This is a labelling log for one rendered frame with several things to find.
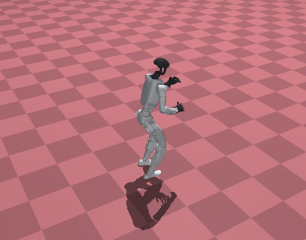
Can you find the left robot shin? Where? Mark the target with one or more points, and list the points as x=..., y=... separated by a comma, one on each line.
x=149, y=148

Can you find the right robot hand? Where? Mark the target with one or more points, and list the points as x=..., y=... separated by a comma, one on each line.
x=179, y=107

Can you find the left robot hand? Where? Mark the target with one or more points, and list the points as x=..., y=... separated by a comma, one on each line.
x=172, y=81

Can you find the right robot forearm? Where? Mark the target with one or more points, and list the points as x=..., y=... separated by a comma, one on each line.
x=170, y=111

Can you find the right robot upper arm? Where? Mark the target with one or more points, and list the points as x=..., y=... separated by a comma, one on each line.
x=161, y=90

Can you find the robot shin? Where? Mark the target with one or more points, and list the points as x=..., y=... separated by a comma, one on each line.
x=149, y=148
x=156, y=159

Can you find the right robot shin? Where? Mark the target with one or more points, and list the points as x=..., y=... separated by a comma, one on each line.
x=156, y=159

